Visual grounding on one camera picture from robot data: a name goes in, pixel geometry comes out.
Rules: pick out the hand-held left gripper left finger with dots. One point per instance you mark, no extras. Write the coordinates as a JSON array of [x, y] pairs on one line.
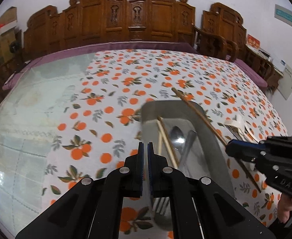
[[141, 164]]

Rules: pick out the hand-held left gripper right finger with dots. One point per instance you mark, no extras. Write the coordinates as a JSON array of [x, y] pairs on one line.
[[150, 164]]

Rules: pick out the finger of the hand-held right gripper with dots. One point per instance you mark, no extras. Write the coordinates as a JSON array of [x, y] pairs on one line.
[[243, 145], [245, 158]]

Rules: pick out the light bamboo chopstick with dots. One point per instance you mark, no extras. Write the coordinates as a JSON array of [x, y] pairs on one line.
[[159, 137], [167, 142]]

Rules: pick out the metal spoon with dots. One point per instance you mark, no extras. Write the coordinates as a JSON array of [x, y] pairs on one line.
[[177, 135]]

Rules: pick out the metal tray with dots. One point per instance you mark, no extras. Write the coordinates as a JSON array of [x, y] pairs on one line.
[[205, 164]]

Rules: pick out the dark wooden chopstick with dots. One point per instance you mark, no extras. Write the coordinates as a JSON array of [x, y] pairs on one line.
[[198, 114], [207, 125]]

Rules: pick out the metal fork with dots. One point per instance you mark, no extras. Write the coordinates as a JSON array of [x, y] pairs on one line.
[[161, 205]]

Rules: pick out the person's right hand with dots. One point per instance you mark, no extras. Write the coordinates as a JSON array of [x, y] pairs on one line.
[[285, 210]]

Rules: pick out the white plastic spoon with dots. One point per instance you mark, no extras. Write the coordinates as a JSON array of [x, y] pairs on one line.
[[249, 133]]

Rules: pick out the white plastic fork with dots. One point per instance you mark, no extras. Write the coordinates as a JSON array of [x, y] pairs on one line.
[[237, 125]]

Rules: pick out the purple armchair cushion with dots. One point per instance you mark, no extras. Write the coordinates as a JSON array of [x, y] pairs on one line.
[[250, 72]]

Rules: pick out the wooden side table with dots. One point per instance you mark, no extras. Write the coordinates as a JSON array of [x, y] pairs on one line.
[[277, 76]]

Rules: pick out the orange-print tablecloth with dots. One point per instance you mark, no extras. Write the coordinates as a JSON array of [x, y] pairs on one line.
[[126, 79]]

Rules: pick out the white appliance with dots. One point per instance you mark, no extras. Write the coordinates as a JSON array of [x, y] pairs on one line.
[[279, 64]]

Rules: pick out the white boxes on side table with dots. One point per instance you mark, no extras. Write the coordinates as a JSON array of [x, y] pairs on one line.
[[264, 54]]

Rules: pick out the red box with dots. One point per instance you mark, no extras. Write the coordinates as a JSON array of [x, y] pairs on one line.
[[253, 41]]

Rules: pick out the carved wooden armchair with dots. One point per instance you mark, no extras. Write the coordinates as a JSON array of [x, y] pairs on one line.
[[225, 22]]

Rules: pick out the carved wooden sofa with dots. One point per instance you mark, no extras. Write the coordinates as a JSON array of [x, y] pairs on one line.
[[161, 17]]

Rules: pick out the small cardboard box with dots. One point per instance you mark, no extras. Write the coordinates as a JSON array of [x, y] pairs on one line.
[[7, 16]]

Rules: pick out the grey wall electrical panel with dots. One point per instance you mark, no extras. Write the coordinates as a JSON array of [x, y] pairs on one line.
[[285, 15]]

